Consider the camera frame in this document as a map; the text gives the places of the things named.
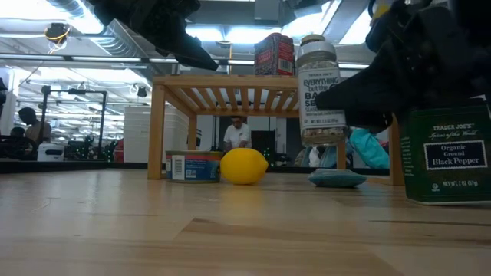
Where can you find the black camera rig stand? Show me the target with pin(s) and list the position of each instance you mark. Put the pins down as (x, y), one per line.
(103, 115)

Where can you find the person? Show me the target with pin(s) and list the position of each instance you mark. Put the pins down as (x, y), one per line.
(17, 132)
(34, 128)
(238, 136)

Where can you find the red spice tin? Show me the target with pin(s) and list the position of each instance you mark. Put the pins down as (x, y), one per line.
(274, 53)

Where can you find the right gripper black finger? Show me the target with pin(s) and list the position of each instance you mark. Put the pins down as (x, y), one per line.
(368, 99)

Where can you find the blue snack pouch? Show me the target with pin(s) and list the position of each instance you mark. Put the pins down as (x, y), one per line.
(335, 178)

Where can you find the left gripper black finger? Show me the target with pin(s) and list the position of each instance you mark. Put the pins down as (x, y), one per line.
(184, 50)

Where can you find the pile of clothes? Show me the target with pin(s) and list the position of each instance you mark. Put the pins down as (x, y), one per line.
(368, 149)

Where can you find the bagel seasoning jar white lid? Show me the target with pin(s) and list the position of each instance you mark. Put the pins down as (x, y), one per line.
(312, 84)

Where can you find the wooden slatted shelf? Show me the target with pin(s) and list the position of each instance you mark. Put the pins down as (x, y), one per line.
(226, 81)

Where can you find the white box appliance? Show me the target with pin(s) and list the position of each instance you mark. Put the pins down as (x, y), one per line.
(50, 152)

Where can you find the green black pepper tin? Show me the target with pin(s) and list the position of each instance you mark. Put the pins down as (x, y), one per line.
(449, 165)

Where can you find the blue tuna can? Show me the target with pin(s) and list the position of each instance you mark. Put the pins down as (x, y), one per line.
(193, 166)

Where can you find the white storage bins stack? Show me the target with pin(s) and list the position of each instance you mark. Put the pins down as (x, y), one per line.
(138, 134)

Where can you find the yellow lemon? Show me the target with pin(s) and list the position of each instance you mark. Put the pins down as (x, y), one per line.
(243, 166)

